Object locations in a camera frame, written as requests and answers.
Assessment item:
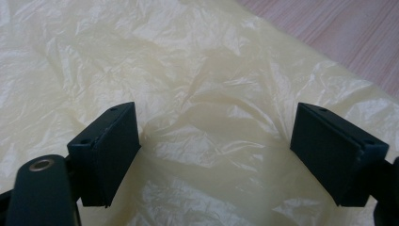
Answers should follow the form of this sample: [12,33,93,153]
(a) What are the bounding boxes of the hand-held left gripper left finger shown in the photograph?
[67,102,141,208]

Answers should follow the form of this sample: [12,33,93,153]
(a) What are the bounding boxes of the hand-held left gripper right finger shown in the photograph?
[290,102,390,207]

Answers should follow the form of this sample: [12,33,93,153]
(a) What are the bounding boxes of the yellow plastic trash bag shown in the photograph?
[0,0,399,226]

